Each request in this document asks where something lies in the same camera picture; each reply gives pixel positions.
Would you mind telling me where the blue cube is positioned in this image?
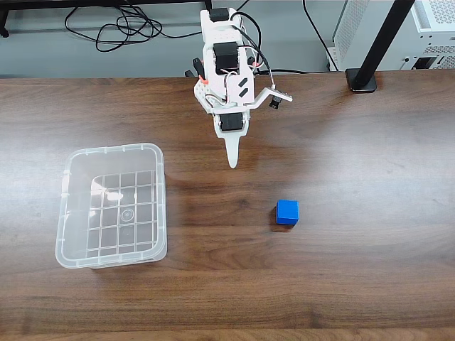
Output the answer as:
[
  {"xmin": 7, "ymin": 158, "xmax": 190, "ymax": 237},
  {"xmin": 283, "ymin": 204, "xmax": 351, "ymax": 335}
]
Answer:
[{"xmin": 275, "ymin": 199, "xmax": 300, "ymax": 226}]

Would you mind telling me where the clear plastic container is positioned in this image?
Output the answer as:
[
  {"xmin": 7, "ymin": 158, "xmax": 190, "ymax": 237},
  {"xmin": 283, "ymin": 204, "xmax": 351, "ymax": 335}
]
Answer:
[{"xmin": 55, "ymin": 142, "xmax": 168, "ymax": 270}]

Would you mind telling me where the black monitor stand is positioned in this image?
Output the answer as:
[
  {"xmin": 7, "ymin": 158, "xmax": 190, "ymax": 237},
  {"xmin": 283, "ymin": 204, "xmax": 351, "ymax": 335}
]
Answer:
[{"xmin": 345, "ymin": 0, "xmax": 416, "ymax": 94}]

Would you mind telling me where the white computer case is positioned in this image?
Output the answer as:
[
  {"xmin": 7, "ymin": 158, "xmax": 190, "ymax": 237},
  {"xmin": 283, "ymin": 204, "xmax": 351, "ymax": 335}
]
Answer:
[{"xmin": 327, "ymin": 0, "xmax": 455, "ymax": 72}]

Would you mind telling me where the wrist camera on white bracket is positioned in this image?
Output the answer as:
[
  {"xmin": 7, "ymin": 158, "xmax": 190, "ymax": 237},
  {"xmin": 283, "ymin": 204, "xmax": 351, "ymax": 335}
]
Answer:
[{"xmin": 248, "ymin": 86, "xmax": 294, "ymax": 111}]

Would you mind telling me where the tangled black cable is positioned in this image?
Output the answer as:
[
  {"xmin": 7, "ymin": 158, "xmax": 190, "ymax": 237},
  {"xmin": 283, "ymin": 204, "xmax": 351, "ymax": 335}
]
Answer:
[{"xmin": 64, "ymin": 4, "xmax": 204, "ymax": 53}]

